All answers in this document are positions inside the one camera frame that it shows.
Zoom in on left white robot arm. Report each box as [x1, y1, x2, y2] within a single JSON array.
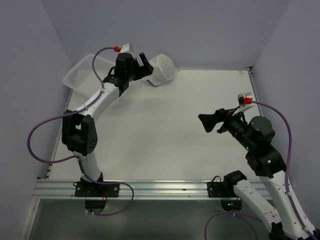
[[61, 52, 154, 185]]

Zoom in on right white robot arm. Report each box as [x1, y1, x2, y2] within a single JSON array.
[[198, 108, 320, 240]]

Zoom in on white plastic basket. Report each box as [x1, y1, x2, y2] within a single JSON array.
[[62, 54, 115, 98]]

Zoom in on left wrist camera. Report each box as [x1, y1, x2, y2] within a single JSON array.
[[120, 43, 134, 55]]

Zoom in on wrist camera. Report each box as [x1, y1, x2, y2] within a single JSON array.
[[120, 43, 134, 55], [237, 92, 254, 113]]

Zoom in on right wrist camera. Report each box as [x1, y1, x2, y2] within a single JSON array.
[[237, 92, 254, 113]]

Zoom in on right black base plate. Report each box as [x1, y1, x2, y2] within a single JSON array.
[[206, 175, 238, 198]]

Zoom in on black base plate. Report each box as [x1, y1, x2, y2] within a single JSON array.
[[206, 175, 238, 198], [73, 179, 120, 198]]

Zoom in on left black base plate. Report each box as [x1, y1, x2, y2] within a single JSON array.
[[73, 179, 120, 198]]

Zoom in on aluminium mounting rail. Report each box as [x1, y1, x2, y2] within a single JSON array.
[[31, 180, 276, 201]]

